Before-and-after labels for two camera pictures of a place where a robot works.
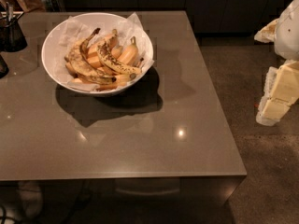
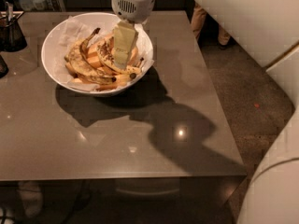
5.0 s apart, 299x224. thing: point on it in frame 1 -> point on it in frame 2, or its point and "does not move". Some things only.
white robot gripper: [288, 32] -> [135, 7]
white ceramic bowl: [97, 54] does not move
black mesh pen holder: [11, 35] does not move
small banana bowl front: [121, 81] does not move
